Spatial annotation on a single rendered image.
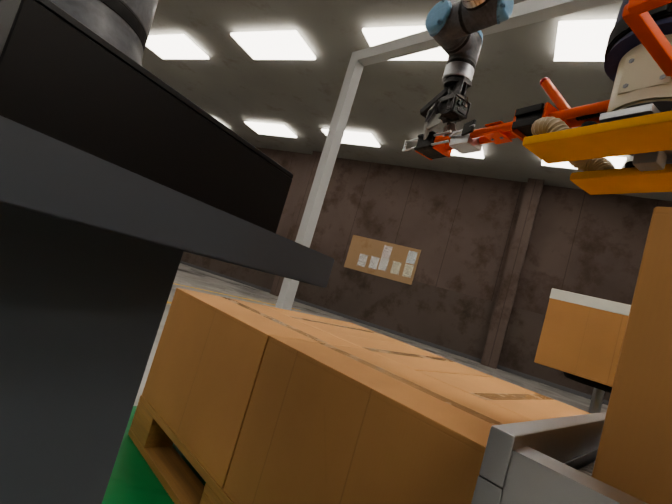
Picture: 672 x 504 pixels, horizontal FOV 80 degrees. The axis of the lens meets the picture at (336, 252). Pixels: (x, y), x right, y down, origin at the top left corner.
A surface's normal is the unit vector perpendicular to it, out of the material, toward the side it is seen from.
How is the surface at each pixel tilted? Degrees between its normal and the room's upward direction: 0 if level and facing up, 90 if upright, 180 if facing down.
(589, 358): 90
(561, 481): 90
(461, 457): 90
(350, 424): 90
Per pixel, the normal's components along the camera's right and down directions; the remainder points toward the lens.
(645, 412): -0.68, -0.26
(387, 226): -0.41, -0.19
